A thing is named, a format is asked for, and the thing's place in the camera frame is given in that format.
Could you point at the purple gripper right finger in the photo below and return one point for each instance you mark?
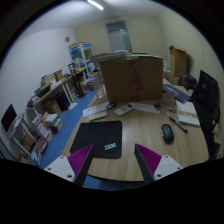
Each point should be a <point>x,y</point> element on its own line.
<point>154,166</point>

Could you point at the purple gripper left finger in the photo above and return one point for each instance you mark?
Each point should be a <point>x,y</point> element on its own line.
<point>73,168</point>

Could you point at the black computer mouse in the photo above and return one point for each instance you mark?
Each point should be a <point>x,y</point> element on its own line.
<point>167,133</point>

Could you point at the black IBM mouse pad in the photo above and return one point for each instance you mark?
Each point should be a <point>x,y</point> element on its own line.
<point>105,137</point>

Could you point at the black computer monitor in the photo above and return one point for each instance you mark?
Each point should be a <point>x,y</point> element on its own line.
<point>8,118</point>

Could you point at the black marker pen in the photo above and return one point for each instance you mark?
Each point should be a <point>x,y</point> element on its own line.
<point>179,124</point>

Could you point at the wooden shelf unit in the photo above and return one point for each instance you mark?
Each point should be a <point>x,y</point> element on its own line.
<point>28,128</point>

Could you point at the white slim remote control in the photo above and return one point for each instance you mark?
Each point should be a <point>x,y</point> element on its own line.
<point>98,116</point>

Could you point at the white book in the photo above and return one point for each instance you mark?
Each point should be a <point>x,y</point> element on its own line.
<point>187,114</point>

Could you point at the small black round object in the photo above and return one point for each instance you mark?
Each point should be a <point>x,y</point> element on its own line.
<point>110,106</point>

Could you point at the blue book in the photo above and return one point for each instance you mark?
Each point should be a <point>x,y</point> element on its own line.
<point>178,94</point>

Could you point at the large brown cardboard box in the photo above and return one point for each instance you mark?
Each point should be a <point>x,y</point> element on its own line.
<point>135,79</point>

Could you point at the black office chair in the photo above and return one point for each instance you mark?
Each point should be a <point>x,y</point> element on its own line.
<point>205,99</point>

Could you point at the clear plastic jar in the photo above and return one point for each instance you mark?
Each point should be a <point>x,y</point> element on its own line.
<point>97,86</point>

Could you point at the blue white display cabinet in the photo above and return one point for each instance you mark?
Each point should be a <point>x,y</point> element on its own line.
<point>81,54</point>

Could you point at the grey door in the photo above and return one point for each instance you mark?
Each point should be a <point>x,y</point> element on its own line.
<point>118,36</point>

